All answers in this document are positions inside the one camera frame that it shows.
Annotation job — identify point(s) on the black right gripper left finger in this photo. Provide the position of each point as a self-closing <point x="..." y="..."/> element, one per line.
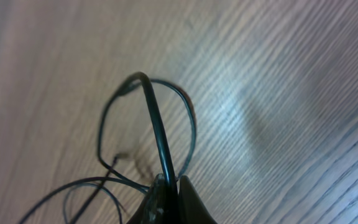
<point x="153" y="207"/>

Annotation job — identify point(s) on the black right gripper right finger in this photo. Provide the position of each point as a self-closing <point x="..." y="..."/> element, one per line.
<point x="192" y="209"/>

